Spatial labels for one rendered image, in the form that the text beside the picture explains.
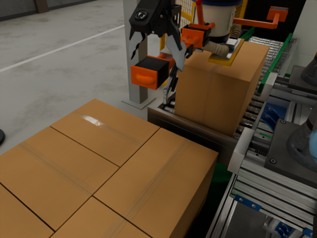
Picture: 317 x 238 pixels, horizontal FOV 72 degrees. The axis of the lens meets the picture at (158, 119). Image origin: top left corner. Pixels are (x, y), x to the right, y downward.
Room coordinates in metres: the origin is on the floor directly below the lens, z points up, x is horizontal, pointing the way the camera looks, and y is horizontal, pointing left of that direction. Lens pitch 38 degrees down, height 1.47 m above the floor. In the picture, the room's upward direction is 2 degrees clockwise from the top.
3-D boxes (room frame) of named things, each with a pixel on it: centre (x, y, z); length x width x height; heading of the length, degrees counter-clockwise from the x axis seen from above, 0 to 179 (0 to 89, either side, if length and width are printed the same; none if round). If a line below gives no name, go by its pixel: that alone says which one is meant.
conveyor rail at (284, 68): (1.86, -1.12, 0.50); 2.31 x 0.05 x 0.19; 148
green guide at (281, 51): (2.20, -1.26, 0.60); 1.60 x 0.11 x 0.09; 148
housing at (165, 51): (0.65, -0.04, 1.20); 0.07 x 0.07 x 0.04; 65
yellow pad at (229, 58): (1.04, -0.32, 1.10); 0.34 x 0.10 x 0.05; 155
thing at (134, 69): (0.53, 0.02, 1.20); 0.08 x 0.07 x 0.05; 155
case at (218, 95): (1.34, -0.42, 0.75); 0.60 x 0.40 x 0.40; 150
